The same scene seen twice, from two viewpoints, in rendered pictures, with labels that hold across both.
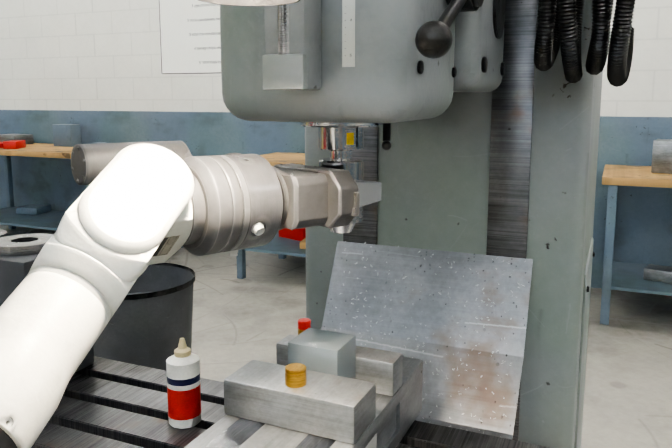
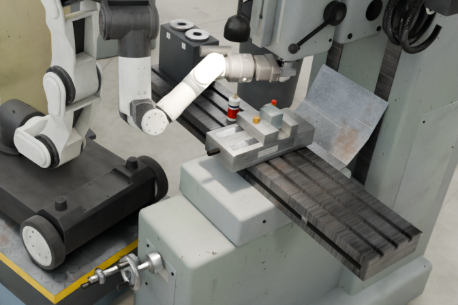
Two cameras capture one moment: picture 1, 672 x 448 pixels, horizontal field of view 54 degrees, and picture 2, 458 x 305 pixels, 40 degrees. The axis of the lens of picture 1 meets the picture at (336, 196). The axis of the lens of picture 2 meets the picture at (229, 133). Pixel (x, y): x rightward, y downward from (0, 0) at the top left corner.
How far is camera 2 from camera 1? 1.40 m
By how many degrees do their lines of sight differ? 34
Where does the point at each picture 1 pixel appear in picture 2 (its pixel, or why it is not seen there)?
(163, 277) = not seen: hidden behind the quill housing
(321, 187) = (268, 71)
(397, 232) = (345, 69)
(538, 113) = not seen: hidden behind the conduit
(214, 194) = (232, 69)
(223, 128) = not seen: outside the picture
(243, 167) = (243, 61)
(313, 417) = (255, 133)
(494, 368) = (355, 139)
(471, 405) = (339, 150)
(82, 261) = (191, 84)
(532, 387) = (377, 152)
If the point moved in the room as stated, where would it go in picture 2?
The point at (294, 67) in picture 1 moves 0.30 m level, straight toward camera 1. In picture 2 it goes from (259, 41) to (211, 82)
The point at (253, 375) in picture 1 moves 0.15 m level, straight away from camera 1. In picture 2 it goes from (246, 114) to (261, 95)
